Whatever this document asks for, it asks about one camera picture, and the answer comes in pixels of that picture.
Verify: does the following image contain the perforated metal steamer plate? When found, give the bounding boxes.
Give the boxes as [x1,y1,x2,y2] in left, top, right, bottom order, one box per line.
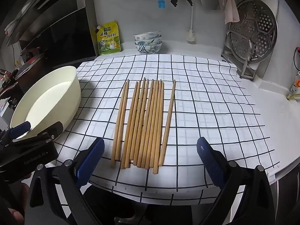
[228,0,278,64]

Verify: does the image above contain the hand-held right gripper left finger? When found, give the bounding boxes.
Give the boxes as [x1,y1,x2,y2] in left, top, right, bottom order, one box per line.
[25,136,105,225]

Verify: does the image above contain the gas valve with orange knob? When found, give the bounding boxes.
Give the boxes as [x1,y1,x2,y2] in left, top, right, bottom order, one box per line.
[289,71,300,94]

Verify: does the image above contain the dark red cooking pot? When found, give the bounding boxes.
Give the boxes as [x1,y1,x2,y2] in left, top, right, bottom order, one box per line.
[14,53,47,92]

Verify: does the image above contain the black cable with red plug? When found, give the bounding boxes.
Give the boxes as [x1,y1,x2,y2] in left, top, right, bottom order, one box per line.
[293,47,300,72]

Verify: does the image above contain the blue floral ceramic bowl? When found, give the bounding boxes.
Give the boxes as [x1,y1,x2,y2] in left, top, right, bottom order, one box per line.
[134,37,163,46]
[133,31,162,41]
[135,42,163,55]

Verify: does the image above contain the row of wooden chopsticks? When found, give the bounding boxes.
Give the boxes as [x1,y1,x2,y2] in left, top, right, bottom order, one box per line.
[111,77,177,175]

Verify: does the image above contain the white dish brush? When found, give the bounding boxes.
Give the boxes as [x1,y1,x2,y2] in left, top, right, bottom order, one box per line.
[187,5,196,44]

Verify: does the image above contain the cream plastic basin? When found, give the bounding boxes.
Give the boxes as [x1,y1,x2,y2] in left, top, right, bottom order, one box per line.
[9,66,82,140]

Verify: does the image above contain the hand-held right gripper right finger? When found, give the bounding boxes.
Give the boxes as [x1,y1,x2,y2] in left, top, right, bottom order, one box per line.
[196,136,276,225]

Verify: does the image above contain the metal dish rack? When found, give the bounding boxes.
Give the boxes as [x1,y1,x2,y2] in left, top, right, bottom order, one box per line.
[221,30,258,81]

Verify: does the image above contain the person's left hand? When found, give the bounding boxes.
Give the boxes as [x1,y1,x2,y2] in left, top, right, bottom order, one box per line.
[8,207,25,225]

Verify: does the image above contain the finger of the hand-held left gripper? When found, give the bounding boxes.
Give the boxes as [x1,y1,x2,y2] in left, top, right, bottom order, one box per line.
[31,121,64,144]
[0,121,32,144]

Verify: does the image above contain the black range hood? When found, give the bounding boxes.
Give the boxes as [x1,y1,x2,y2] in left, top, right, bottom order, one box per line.
[5,0,98,68]

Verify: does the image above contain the yellow seasoning pouch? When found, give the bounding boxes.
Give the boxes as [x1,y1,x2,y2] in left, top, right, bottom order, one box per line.
[96,21,122,56]

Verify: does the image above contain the pink hanging cloth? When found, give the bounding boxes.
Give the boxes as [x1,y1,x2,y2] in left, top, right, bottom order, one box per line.
[222,0,240,25]

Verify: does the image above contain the white black checked cloth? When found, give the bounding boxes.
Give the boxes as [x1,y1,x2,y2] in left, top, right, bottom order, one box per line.
[55,54,280,205]

